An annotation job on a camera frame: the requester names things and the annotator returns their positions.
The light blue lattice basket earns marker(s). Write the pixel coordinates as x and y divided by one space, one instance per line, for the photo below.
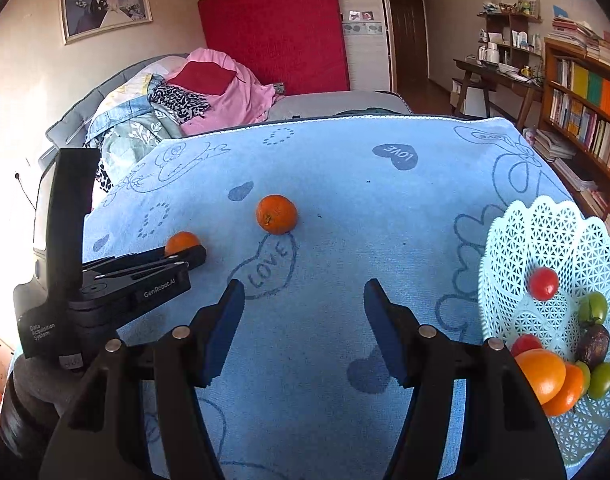
535 240

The brown wooden door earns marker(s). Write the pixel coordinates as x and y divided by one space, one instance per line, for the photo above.
409 40

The dark brown wrinkled fruit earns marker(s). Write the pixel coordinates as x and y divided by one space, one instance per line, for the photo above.
594 345

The blue printed towel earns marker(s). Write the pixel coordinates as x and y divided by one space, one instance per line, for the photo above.
360 210

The pile of magazines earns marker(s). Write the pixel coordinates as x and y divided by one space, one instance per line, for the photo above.
550 144

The wooden bookshelf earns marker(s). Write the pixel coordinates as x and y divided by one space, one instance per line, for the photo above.
585 120

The framed wedding photo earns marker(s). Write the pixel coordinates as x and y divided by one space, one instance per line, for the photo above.
105 12

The white thermos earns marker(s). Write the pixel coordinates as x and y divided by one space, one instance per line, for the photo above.
492 53

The pile of clothes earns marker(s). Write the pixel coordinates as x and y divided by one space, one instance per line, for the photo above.
180 102

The red tomato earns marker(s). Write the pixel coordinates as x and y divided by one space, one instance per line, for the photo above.
544 283
526 343

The pink blanket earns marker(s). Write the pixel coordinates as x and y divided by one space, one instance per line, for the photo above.
240 105

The wooden desk organizer shelf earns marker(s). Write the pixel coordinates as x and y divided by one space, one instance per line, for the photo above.
510 35

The red upright mattress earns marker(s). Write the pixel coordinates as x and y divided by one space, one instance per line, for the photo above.
275 30

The yellow-green tomato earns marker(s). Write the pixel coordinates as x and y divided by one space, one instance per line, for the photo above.
585 379

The wooden desk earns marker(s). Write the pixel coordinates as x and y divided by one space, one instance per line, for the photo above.
490 80

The stack of books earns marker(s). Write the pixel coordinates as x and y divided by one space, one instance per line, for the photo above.
590 40

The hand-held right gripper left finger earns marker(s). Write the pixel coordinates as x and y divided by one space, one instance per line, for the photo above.
225 330

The white wardrobe panel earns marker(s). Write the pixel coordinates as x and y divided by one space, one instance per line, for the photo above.
367 55

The green tomato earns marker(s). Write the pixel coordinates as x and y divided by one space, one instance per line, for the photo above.
592 306

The floral blue quilt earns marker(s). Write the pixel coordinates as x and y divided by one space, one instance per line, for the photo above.
130 130

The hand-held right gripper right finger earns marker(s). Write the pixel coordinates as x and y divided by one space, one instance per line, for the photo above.
385 335

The grey bed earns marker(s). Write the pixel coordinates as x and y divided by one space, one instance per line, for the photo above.
335 105

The red cloth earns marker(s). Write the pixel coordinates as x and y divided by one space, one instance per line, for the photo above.
202 77

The green tangerine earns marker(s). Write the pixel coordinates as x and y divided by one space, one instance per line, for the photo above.
603 379

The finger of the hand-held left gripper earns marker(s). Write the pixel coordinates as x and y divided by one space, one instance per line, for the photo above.
160 287

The oblong orange tangerine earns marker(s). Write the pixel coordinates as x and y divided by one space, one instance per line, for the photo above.
181 241

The person's left hand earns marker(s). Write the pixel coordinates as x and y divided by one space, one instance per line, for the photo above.
40 382

